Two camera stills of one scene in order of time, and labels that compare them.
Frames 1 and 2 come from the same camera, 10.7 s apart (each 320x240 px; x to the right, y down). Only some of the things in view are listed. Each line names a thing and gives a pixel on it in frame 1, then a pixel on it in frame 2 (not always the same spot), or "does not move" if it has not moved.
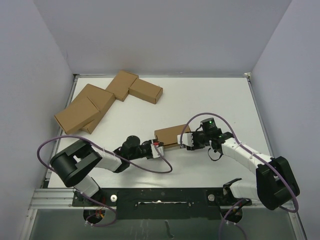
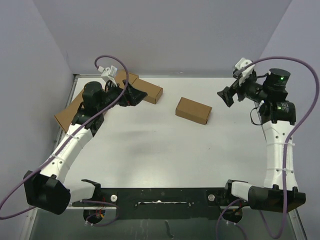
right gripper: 195,145 to 226,94
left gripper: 149,143 to 134,96
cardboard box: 146,90 does not move
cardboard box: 168,136 to 193,110
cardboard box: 120,85 does not move
